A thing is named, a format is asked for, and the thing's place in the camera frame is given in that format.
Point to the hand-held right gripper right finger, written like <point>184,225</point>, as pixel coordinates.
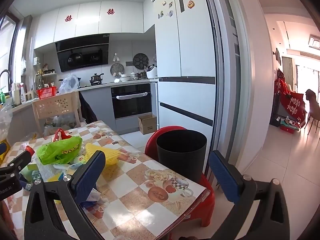
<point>225,177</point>

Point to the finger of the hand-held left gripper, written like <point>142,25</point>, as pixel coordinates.
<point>20,161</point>
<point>3,148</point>

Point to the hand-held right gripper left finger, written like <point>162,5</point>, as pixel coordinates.
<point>87,177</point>

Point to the red paper cup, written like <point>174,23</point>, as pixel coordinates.
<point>30,150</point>

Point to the blue plastic wrapper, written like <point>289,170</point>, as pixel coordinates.
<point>91,201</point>

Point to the yellow ribbed plastic tray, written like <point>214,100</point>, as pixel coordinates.
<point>110,155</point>

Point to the green plastic bag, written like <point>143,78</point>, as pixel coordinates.
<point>57,150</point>

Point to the black trash bin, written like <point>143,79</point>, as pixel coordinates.
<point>180,160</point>

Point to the large clear plastic bag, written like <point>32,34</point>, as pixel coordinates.
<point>5,120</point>

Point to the red plastic stool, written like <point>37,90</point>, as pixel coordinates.
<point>205,205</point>

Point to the pile of clear plastic bags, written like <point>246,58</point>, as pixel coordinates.
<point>60,125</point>

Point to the white spray bottle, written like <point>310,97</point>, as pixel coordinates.
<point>23,95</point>

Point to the beige plastic chair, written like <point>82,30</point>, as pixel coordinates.
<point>57,103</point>

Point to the dark jacket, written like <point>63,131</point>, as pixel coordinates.
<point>87,107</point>

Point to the red plastic basket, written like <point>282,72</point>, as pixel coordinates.
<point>47,92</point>

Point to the kitchen faucet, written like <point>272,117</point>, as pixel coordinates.
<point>6,72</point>

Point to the cardboard box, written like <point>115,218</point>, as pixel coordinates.
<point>147,125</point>

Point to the black built-in oven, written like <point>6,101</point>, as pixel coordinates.
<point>131,105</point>

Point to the large red printed bag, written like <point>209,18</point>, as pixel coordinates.
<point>293,107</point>

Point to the black cooking pot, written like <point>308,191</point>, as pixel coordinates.
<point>96,78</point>

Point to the white casserole pot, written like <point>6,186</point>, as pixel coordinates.
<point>125,77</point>

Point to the dark dining chair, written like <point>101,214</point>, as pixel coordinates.
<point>312,105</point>

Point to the steel cooking pot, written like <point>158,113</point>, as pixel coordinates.
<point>141,75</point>

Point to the black range hood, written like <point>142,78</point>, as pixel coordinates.
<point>82,55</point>

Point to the white rice cooker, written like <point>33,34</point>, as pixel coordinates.
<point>152,72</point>

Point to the white refrigerator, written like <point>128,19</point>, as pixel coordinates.
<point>185,42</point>

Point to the red paper-cut sticker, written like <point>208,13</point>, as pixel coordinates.
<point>110,11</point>
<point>68,18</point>

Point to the white upper cabinets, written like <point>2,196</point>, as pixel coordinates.
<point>87,20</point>

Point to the ceiling light fixture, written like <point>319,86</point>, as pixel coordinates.
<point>315,41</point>

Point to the grey fridge magnet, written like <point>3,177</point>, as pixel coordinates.
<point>170,13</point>

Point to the yellow fridge magnet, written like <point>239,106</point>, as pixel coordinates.
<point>191,4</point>

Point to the grey sliding door frame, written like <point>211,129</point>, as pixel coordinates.
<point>232,80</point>

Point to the grey round wall plate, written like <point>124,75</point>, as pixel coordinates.
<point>117,70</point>

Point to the dark round wall plate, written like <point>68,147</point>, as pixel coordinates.
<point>140,60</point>

